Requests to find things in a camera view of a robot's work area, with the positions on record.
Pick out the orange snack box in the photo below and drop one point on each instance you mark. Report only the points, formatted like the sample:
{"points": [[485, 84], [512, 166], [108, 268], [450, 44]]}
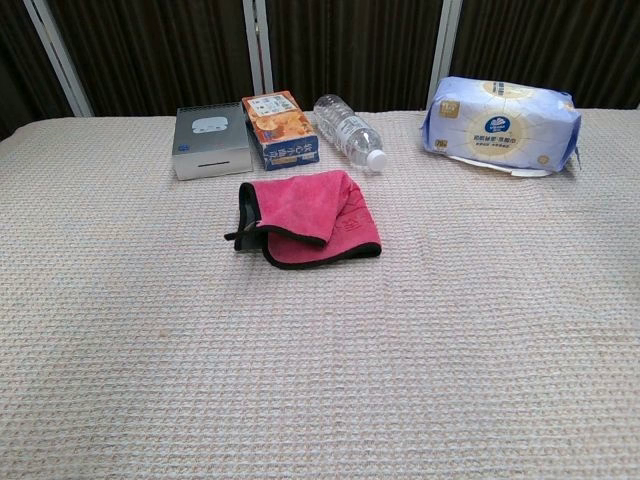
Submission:
{"points": [[280, 125]]}

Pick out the silver earbuds box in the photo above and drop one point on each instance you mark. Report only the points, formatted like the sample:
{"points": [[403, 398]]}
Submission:
{"points": [[210, 150]]}

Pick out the pink and black cloth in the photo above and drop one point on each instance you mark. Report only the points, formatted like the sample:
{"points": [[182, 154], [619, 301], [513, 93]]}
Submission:
{"points": [[300, 210]]}

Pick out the pale purple tissue pack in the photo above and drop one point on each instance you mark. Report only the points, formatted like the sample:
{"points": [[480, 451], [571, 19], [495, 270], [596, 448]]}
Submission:
{"points": [[500, 125]]}

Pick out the clear plastic water bottle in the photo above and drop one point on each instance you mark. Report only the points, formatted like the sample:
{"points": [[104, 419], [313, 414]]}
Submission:
{"points": [[345, 127]]}

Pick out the white metal frame post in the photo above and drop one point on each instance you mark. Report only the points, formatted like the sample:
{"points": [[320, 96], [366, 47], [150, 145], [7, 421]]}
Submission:
{"points": [[60, 60], [257, 45], [442, 50]]}

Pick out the beige woven tablecloth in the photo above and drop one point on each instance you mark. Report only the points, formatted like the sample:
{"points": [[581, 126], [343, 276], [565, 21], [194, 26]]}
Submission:
{"points": [[320, 375]]}

